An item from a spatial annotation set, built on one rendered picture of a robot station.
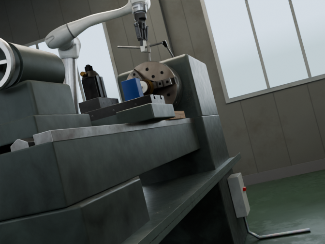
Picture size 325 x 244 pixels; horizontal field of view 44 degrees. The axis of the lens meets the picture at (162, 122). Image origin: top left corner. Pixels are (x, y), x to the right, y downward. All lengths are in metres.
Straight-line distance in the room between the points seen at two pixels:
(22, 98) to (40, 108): 0.05
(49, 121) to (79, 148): 0.11
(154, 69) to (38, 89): 1.23
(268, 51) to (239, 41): 0.37
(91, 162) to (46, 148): 0.17
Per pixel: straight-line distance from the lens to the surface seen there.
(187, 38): 5.18
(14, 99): 1.16
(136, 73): 2.29
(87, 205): 0.99
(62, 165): 0.99
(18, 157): 1.03
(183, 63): 2.42
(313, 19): 5.17
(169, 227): 1.20
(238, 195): 2.66
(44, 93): 1.18
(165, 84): 2.23
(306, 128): 5.05
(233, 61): 5.05
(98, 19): 2.61
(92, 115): 1.71
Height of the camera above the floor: 0.78
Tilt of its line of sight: 3 degrees up
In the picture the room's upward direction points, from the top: 14 degrees counter-clockwise
